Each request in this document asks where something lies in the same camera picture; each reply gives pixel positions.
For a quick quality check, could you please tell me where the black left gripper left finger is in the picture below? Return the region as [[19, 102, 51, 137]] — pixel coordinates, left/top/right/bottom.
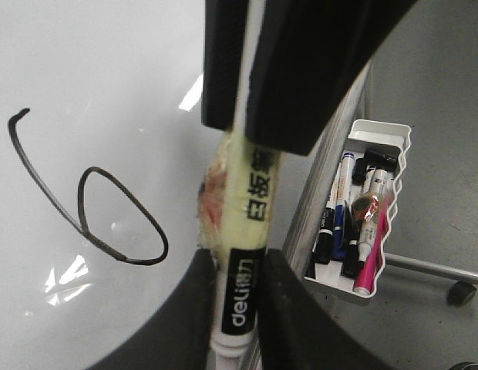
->
[[201, 0, 249, 130]]

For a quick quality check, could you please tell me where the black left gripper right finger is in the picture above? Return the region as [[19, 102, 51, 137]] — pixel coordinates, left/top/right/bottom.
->
[[245, 1, 414, 156]]

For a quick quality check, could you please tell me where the white black whiteboard marker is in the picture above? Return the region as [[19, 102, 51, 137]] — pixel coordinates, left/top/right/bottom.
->
[[198, 1, 281, 369]]

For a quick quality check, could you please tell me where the black whiteboard eraser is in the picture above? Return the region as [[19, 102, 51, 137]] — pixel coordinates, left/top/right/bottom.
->
[[352, 148, 398, 185]]

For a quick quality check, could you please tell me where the white whiteboard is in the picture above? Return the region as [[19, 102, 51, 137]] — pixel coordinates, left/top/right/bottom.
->
[[0, 0, 373, 370]]

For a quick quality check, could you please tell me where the blue capped white marker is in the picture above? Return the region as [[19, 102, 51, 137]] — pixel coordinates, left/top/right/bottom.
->
[[332, 152, 355, 261]]

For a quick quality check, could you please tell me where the white marker with tape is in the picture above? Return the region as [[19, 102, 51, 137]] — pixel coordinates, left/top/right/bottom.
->
[[352, 169, 388, 268]]

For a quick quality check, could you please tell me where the black marker in holder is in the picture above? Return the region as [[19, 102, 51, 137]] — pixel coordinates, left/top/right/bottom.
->
[[315, 165, 341, 264]]

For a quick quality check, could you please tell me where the white plastic marker holder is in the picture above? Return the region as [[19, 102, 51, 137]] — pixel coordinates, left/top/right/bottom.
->
[[304, 119, 412, 305]]

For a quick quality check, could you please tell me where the black marker lower holder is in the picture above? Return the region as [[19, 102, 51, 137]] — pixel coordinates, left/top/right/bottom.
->
[[342, 203, 360, 278]]

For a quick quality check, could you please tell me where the pink marker in holder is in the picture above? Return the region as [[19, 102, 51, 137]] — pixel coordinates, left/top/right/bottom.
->
[[353, 194, 393, 297]]

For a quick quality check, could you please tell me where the grey stand leg with caster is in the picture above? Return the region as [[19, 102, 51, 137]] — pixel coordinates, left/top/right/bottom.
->
[[385, 253, 478, 308]]

